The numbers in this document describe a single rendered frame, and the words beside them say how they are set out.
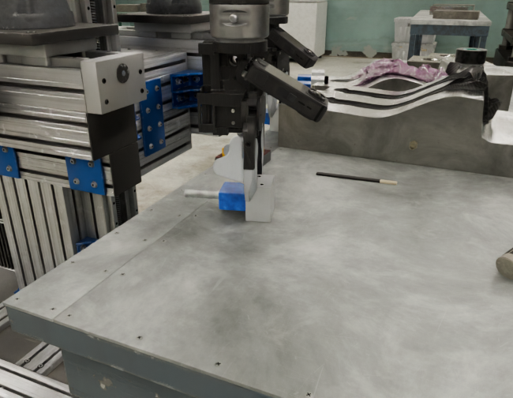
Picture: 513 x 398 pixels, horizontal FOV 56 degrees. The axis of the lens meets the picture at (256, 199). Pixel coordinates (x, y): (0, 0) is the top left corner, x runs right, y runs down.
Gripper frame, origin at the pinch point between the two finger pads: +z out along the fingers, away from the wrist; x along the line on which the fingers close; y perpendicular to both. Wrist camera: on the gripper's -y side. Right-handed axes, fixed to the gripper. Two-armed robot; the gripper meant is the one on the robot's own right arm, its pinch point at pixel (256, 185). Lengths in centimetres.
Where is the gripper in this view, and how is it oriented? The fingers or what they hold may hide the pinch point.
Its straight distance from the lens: 70.2
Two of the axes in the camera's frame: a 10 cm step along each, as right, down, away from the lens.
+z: 0.0, 9.1, 4.1
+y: -9.9, -0.6, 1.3
